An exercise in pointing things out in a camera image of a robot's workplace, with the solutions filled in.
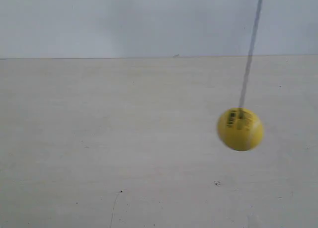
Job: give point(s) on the yellow tennis ball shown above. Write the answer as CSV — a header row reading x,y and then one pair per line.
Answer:
x,y
240,129

